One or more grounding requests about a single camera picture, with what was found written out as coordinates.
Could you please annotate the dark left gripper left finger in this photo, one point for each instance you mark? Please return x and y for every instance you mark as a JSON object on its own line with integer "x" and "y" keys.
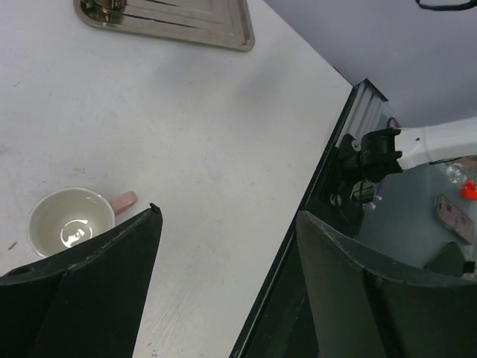
{"x": 86, "y": 301}

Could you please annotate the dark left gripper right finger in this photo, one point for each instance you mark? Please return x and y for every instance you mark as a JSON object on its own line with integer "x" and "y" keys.
{"x": 365, "y": 304}

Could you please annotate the pink ceramic mug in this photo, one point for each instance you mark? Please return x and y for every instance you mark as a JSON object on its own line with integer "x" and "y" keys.
{"x": 72, "y": 216}

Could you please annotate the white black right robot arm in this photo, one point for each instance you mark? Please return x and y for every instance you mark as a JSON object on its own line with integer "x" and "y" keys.
{"x": 394, "y": 150}

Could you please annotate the clear plastic cup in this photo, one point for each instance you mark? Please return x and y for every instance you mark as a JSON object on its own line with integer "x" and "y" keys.
{"x": 456, "y": 173}

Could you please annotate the metal serving tray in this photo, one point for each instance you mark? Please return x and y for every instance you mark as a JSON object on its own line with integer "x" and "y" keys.
{"x": 224, "y": 24}

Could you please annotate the aluminium rail frame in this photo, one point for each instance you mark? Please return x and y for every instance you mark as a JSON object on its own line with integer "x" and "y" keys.
{"x": 362, "y": 112}

